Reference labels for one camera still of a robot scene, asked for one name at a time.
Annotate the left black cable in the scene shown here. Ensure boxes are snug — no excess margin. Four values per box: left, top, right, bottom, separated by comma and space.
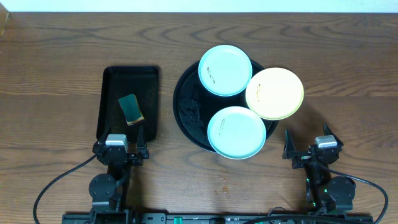
32, 154, 98, 224

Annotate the black round tray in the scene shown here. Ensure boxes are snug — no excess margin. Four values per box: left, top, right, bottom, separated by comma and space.
172, 58, 279, 154

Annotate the black cable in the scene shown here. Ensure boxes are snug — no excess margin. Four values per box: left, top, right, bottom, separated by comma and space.
32, 154, 98, 224
317, 161, 389, 224

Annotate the black rectangular tray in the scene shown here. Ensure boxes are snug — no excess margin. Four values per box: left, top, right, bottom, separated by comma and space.
96, 66, 159, 143

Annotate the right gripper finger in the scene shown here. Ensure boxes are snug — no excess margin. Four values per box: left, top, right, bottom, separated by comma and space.
323, 123, 343, 146
284, 129, 295, 152

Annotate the yellow plate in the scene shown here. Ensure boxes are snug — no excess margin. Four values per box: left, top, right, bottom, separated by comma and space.
245, 67, 304, 120

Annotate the light blue plate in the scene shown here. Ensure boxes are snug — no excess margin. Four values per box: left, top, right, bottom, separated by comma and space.
207, 106, 267, 160
198, 45, 252, 96

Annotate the green and yellow sponge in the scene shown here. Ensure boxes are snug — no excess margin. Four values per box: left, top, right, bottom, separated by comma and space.
118, 94, 144, 126

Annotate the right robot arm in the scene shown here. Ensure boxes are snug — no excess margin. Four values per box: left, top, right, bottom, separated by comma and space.
282, 124, 356, 216

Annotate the right black cable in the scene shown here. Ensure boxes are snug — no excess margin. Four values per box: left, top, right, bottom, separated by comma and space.
317, 161, 389, 224

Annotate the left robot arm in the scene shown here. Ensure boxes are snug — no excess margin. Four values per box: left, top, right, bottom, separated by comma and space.
89, 126, 149, 213

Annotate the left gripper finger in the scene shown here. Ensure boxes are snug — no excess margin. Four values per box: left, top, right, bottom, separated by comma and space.
136, 126, 147, 152
97, 126, 111, 144

